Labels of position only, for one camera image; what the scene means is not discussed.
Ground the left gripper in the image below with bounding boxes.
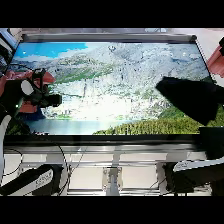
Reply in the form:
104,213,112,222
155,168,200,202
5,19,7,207
37,93,63,108

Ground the black garment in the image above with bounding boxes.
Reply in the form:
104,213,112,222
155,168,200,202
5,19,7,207
155,76,222,127

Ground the red garment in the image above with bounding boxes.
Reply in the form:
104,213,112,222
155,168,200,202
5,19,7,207
0,69,56,115

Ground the pink garment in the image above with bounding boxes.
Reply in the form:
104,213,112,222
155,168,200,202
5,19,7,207
206,44,224,78

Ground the black cable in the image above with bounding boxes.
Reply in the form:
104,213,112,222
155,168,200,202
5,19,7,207
46,135,72,197
2,147,25,178

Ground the silver frame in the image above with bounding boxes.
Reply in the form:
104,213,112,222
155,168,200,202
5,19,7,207
0,134,224,197

